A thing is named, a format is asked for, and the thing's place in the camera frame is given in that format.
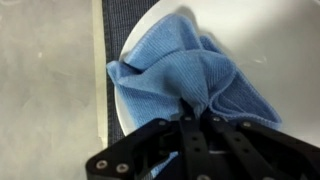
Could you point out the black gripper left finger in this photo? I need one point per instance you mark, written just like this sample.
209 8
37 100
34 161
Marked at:
193 150

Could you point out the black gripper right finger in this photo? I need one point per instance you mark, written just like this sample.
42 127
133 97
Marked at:
260 150

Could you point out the blue microfiber towel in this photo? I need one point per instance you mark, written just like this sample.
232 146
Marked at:
173 73

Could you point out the white round plate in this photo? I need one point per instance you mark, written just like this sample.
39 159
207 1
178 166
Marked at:
266 33

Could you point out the dark blue woven placemat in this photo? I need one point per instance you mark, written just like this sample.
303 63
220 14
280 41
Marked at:
115 26

